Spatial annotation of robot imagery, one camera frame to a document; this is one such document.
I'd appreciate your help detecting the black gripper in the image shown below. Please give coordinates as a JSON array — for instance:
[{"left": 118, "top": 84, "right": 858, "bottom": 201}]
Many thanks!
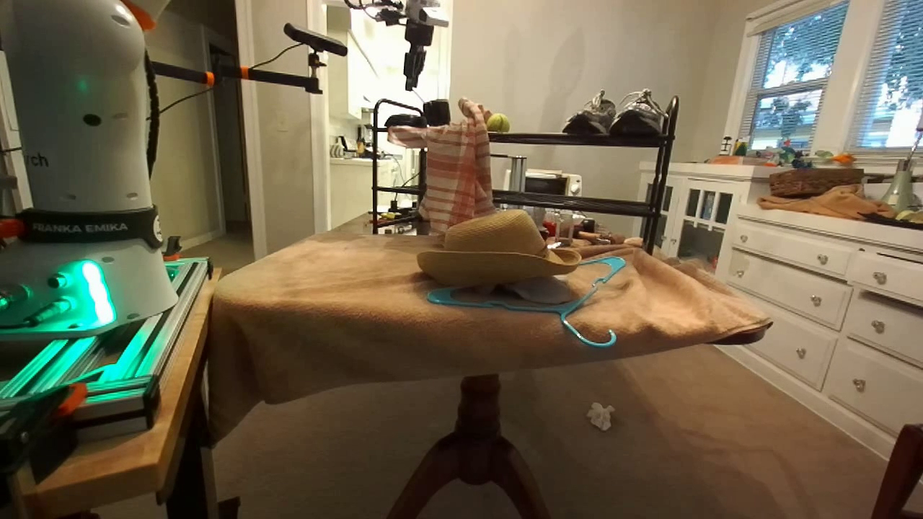
[{"left": 401, "top": 0, "right": 434, "bottom": 94}]

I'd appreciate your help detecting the dark glazed mug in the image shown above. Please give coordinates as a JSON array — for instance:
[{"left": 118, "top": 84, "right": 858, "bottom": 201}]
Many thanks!
[{"left": 421, "top": 94, "right": 453, "bottom": 129}]

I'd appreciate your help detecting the black metal shelf rack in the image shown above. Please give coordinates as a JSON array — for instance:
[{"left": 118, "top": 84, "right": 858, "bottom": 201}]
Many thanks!
[{"left": 369, "top": 91, "right": 684, "bottom": 257}]

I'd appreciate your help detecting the red striped white towel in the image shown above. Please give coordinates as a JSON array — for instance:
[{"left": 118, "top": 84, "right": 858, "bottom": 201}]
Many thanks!
[{"left": 387, "top": 94, "right": 499, "bottom": 235}]

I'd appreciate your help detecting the black rod with orange joints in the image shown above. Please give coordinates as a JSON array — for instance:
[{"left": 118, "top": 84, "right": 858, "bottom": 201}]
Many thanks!
[{"left": 144, "top": 52, "right": 325, "bottom": 98}]

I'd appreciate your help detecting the tan straw hat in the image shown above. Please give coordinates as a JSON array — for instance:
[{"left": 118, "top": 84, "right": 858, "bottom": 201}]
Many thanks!
[{"left": 415, "top": 207, "right": 586, "bottom": 290}]

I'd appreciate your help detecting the teal plastic clothes hanger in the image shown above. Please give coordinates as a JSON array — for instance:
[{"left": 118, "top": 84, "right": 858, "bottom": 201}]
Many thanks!
[{"left": 424, "top": 250, "right": 632, "bottom": 351}]

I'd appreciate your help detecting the white glass door cabinet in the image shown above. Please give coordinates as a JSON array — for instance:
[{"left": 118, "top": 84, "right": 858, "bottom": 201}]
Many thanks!
[{"left": 638, "top": 159, "right": 764, "bottom": 273}]

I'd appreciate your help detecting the crumpled white paper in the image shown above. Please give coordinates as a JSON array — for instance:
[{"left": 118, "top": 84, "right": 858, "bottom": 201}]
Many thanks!
[{"left": 586, "top": 397, "right": 619, "bottom": 436}]

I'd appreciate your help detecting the white framed window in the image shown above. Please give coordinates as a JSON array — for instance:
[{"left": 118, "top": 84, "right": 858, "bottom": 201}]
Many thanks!
[{"left": 721, "top": 0, "right": 923, "bottom": 162}]

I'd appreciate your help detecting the brown woven basket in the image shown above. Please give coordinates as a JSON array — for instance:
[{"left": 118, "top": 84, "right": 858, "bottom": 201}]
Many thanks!
[{"left": 766, "top": 165, "right": 867, "bottom": 201}]

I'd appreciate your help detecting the brown crumpled cloth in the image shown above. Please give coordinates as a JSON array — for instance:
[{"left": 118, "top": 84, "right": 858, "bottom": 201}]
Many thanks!
[{"left": 756, "top": 182, "right": 899, "bottom": 225}]

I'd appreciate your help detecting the orange black clamp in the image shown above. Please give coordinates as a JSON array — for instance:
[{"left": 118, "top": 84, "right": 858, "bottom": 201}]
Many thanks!
[{"left": 49, "top": 381, "right": 92, "bottom": 423}]

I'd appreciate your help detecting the wooden workbench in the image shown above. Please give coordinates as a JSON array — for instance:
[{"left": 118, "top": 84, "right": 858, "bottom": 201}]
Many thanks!
[{"left": 15, "top": 267, "right": 224, "bottom": 519}]

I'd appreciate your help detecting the white dresser with drawers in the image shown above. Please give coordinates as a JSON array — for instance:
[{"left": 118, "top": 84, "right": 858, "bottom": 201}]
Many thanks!
[{"left": 715, "top": 201, "right": 923, "bottom": 460}]

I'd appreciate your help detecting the black corrugated cable conduit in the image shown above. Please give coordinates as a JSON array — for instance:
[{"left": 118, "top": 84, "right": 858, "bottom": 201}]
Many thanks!
[{"left": 139, "top": 49, "right": 160, "bottom": 176}]

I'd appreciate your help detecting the dark wooden table pedestal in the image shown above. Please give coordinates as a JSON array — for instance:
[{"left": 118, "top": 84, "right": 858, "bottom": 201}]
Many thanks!
[{"left": 387, "top": 372, "right": 552, "bottom": 519}]

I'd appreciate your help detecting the aluminium extrusion base frame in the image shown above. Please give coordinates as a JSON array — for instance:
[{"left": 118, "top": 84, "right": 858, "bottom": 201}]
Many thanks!
[{"left": 0, "top": 254, "right": 212, "bottom": 440}]

